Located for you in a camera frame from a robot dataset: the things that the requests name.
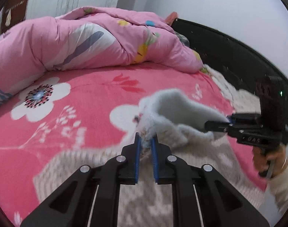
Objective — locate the beige white houndstooth knit coat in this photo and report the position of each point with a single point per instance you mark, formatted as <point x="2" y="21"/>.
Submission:
<point x="179" y="123"/>

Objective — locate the person's right hand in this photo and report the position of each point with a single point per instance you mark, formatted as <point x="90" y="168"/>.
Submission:
<point x="260" y="161"/>

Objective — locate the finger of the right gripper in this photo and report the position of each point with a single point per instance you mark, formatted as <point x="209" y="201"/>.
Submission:
<point x="231" y="119"/>
<point x="217" y="126"/>

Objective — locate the black padded headboard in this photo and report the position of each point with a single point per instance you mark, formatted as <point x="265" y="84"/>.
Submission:
<point x="237" y="62"/>

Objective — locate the cream fleece garment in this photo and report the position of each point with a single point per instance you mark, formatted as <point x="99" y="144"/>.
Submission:
<point x="241" y="100"/>

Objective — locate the pink cloth on headboard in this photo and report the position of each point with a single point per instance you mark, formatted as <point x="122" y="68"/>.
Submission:
<point x="171" y="18"/>

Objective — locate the brown wooden door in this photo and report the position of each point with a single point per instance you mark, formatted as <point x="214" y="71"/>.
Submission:
<point x="13" y="13"/>

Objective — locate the pink patterned quilt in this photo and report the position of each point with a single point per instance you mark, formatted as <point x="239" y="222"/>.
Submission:
<point x="88" y="38"/>

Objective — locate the pink floral bed blanket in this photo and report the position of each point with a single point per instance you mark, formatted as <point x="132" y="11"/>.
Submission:
<point x="89" y="112"/>

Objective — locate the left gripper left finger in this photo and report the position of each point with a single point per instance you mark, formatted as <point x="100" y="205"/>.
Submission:
<point x="90" y="196"/>

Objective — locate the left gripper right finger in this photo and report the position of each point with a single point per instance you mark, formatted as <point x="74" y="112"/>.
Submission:
<point x="201" y="196"/>

